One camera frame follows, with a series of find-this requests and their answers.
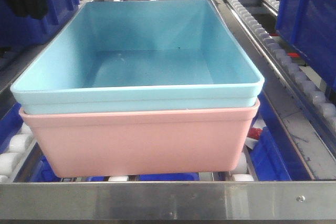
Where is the blue bin far right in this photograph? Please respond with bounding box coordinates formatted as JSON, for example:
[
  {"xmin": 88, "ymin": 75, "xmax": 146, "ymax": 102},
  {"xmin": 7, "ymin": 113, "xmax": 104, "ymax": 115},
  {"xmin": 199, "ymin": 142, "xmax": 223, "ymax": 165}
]
[{"xmin": 276, "ymin": 0, "xmax": 335, "ymax": 89}]

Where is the stainless steel shelf rack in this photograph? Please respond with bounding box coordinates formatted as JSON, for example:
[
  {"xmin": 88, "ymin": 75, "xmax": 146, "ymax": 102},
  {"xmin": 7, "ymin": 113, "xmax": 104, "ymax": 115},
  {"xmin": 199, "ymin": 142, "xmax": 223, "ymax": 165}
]
[{"xmin": 1, "ymin": 0, "xmax": 335, "ymax": 223}]

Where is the white roller track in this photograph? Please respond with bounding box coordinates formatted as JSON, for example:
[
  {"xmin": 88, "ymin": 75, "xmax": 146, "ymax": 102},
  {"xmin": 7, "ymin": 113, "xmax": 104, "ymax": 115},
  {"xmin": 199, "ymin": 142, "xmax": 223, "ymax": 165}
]
[
  {"xmin": 227, "ymin": 0, "xmax": 335, "ymax": 129},
  {"xmin": 1, "ymin": 123, "xmax": 34, "ymax": 183}
]

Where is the white roller track right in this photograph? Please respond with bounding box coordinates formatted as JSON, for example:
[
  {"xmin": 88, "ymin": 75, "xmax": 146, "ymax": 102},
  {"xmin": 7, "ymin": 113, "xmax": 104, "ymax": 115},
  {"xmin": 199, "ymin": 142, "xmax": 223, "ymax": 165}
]
[{"xmin": 227, "ymin": 0, "xmax": 335, "ymax": 129}]

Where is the pink plastic box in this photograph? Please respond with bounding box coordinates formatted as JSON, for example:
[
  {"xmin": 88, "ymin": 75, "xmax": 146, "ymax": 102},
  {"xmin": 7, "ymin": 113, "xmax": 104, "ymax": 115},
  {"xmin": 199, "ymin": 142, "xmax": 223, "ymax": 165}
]
[{"xmin": 19, "ymin": 102, "xmax": 260, "ymax": 178}]

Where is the blue bin lower shelf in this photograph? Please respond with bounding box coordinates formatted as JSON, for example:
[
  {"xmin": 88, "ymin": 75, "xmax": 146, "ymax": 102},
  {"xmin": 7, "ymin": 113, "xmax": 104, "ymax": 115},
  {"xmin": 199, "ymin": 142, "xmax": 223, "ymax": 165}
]
[{"xmin": 250, "ymin": 94, "xmax": 312, "ymax": 181}]

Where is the white roller track left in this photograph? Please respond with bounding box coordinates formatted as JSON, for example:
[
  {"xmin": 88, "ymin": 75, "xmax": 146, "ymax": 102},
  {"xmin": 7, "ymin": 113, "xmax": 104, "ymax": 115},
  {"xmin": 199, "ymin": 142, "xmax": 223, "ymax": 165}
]
[{"xmin": 1, "ymin": 123, "xmax": 34, "ymax": 183}]

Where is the light blue plastic box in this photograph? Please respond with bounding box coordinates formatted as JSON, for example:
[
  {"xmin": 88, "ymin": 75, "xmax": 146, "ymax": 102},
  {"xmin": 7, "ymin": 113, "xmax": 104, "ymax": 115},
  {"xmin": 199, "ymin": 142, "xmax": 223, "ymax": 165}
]
[{"xmin": 11, "ymin": 0, "xmax": 264, "ymax": 114}]

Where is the blue storage bin left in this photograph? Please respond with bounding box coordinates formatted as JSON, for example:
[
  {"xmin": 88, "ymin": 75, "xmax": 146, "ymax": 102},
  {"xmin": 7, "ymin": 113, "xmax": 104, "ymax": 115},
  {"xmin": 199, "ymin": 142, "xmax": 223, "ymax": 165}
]
[{"xmin": 1, "ymin": 0, "xmax": 79, "ymax": 47}]

